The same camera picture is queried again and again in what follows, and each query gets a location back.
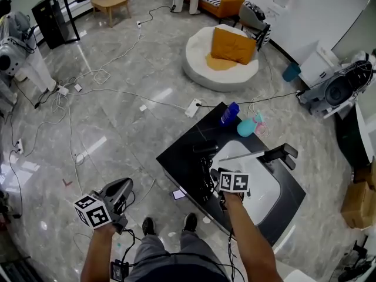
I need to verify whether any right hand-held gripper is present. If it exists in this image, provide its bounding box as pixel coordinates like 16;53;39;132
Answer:
209;167;251;212

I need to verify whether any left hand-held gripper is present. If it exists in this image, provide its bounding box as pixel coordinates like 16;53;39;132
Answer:
73;177;135;236

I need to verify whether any black sink counter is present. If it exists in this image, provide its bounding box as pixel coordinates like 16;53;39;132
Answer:
155;101;307;246

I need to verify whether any person's left forearm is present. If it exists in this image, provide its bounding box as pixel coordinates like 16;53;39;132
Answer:
79;224;117;282

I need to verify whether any person's right forearm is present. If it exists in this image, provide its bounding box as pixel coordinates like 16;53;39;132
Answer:
223;191;284;282

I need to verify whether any black faucet with flat spout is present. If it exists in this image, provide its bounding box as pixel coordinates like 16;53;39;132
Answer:
219;143;299;172

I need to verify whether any person's left black shoe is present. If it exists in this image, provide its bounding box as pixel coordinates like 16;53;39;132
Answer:
142;217;156;237

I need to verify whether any person's black shoe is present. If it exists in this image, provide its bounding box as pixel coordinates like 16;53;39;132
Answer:
142;217;156;237
182;212;198;233

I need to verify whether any teal pink fabric pouch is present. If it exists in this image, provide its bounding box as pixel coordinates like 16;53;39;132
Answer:
236;112;270;137

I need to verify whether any person's right black shoe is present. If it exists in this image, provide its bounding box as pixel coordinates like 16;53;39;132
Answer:
182;212;198;233

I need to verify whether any black belt-worn device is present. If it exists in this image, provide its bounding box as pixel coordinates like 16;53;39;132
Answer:
109;260;130;282

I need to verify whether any person's left leg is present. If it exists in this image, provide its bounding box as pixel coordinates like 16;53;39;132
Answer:
129;234;177;276

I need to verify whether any person's leg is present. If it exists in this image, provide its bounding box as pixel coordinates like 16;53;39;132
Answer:
179;230;230;276
129;234;177;276

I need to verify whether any blue bottle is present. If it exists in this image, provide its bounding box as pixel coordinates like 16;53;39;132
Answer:
217;101;240;128

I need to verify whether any person's right leg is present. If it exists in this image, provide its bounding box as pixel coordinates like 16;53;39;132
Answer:
179;230;230;276

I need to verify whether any black metal rack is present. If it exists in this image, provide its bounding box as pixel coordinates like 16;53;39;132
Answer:
0;257;39;282

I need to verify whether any person's dark shirt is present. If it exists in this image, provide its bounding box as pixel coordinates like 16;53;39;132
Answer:
125;253;233;282

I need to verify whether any white round beanbag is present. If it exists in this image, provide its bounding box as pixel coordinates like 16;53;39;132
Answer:
181;24;260;93

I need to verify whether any green bathtub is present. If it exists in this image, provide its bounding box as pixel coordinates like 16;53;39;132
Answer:
334;98;376;170

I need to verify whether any teal waste bin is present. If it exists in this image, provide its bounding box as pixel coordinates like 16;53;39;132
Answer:
281;62;302;83

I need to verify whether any large cardboard box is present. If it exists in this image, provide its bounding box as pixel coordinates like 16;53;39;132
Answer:
340;180;376;230

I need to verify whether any small cardboard box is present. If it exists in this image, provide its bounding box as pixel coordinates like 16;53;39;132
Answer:
352;157;376;190

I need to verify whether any orange pillow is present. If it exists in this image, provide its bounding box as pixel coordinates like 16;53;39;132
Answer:
210;26;258;66

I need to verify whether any white cabinet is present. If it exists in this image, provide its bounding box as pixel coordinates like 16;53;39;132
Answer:
298;41;341;88

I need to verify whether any black equipment stand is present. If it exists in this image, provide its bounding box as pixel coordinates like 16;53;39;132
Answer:
336;239;376;282

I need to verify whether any black white striped cloth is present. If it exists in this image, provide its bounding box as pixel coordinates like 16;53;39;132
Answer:
255;23;273;52

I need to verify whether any grey chair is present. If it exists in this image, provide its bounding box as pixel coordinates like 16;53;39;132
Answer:
238;3;271;32

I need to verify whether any black white patterned bag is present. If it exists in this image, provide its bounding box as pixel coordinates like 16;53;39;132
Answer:
244;1;267;22

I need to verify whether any orange sofa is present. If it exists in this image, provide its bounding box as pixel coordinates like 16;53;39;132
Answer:
163;0;246;19

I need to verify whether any grey roller blind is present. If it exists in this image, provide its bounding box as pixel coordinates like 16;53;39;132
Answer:
331;0;376;60

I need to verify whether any black glass cabinet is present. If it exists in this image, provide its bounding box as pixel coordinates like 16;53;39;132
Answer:
31;0;81;50

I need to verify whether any wooden coffee table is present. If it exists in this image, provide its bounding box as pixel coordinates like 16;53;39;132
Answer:
90;0;132;28

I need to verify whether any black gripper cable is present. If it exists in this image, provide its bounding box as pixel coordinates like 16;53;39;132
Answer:
227;227;239;282
120;229;137;264

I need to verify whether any white floor cable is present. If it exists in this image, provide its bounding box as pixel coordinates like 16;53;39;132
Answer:
51;94;85;196
68;88;187;111
72;28;146;85

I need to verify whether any black power cable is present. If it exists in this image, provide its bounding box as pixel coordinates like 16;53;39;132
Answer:
197;91;303;109

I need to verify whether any black floor cable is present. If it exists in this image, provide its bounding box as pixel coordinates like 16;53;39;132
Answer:
140;5;177;26

